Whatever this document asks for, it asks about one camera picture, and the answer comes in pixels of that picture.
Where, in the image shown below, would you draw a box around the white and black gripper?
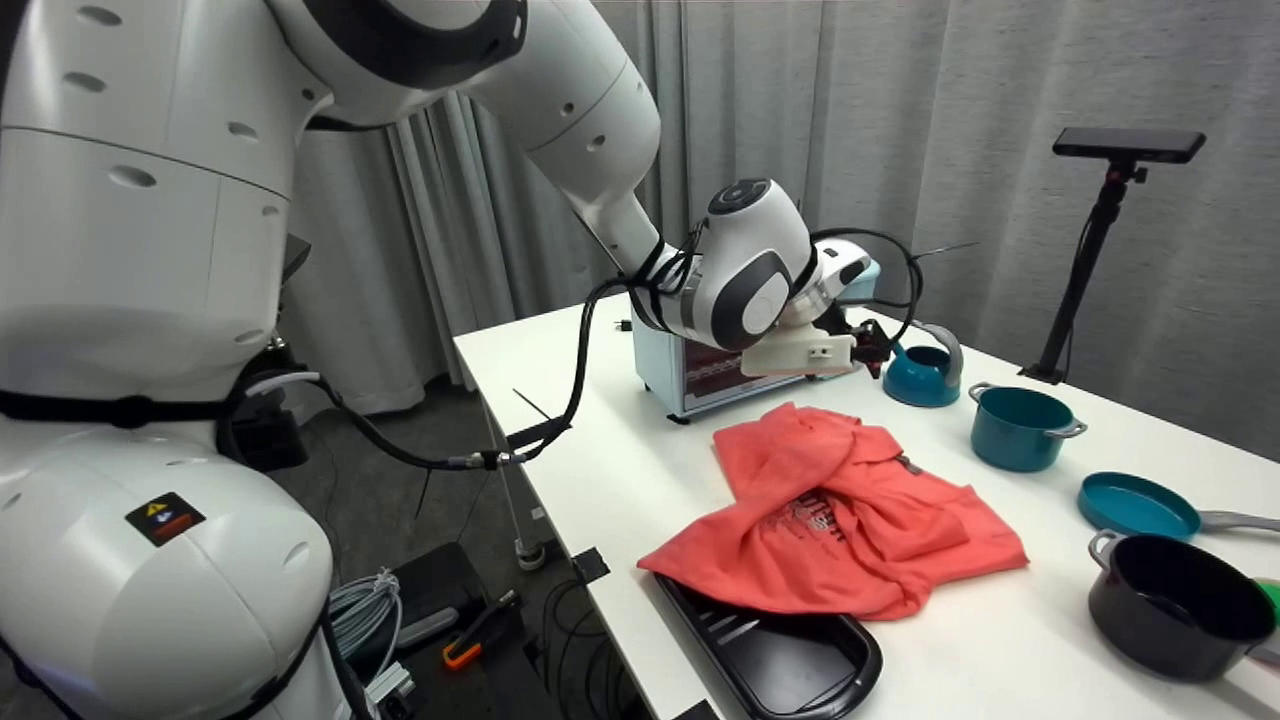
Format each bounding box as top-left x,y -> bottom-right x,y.
738,317 -> 895,383

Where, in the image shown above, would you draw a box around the coral red printed shirt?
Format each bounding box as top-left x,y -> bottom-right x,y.
635,399 -> 1031,628

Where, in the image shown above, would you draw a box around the teal kettle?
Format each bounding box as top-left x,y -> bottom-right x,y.
879,317 -> 968,413

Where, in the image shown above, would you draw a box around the light blue toaster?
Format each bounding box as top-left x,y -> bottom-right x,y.
628,238 -> 884,428

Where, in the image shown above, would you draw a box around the grey curtain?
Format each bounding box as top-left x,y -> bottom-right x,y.
276,0 -> 1280,462

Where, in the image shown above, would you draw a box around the black stand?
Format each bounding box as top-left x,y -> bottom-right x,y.
1015,122 -> 1210,389

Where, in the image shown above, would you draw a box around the black oval tray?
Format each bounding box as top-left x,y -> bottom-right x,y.
649,568 -> 889,720

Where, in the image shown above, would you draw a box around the black cooking pot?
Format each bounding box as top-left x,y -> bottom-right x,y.
1084,528 -> 1280,683

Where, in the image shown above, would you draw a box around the metal table leg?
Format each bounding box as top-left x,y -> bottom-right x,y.
491,442 -> 556,576

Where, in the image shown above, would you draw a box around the black floor box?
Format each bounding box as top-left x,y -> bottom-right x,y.
388,537 -> 491,631

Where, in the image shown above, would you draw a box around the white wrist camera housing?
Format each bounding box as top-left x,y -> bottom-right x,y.
807,236 -> 874,309

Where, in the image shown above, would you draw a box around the teal pot with handles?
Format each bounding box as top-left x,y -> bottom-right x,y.
962,377 -> 1091,475

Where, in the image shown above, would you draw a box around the teal pan with grey handle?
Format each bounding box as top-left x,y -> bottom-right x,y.
1075,469 -> 1280,544

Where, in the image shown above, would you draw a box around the thin black floor cables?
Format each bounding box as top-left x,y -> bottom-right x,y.
537,576 -> 644,720

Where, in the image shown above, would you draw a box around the orange handled tool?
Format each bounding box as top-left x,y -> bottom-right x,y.
435,584 -> 523,672

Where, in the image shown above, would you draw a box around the white cable bundle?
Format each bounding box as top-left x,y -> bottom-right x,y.
314,568 -> 421,710

